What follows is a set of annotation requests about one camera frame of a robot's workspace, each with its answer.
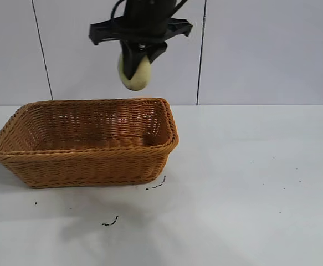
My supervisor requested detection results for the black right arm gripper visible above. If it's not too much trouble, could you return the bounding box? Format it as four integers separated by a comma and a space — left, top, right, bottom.
89, 0, 193, 79

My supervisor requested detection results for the pale yellow egg yolk pastry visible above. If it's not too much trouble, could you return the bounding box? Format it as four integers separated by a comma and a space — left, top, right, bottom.
117, 53, 153, 92

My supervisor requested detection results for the brown woven wicker basket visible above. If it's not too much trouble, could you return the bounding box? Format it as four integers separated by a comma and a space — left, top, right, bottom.
0, 97, 180, 190

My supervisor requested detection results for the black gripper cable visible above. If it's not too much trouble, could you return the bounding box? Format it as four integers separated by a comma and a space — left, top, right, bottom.
110, 0, 126, 21

